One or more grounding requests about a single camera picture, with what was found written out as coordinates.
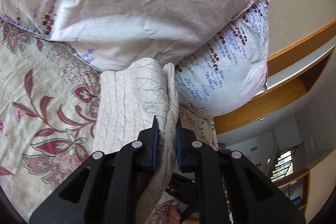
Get beige cable-knit sweater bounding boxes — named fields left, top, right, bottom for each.
left=92, top=58, right=179, bottom=223

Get person's hand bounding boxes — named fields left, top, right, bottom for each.
left=168, top=199, right=182, bottom=224

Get floral bed sheet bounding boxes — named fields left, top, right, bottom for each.
left=1, top=22, right=218, bottom=217

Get white pillow purple flowers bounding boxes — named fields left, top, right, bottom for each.
left=175, top=0, right=270, bottom=118

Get wooden headboard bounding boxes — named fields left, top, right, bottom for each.
left=214, top=20, right=335, bottom=136

